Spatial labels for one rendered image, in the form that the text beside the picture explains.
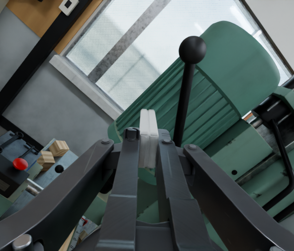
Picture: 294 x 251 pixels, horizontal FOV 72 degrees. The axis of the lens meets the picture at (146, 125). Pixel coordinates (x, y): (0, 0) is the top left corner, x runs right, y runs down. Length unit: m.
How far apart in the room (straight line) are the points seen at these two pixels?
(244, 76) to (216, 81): 0.04
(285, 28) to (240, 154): 1.70
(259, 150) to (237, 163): 0.05
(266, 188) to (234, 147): 0.09
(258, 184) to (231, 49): 0.26
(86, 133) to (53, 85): 0.50
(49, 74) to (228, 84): 1.68
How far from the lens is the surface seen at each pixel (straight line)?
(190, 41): 0.27
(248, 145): 0.43
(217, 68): 0.36
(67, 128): 1.98
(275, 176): 0.45
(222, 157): 0.42
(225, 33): 0.38
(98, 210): 0.53
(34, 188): 0.58
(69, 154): 0.83
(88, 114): 1.87
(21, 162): 0.51
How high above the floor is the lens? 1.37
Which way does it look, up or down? 14 degrees down
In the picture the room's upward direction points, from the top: 47 degrees clockwise
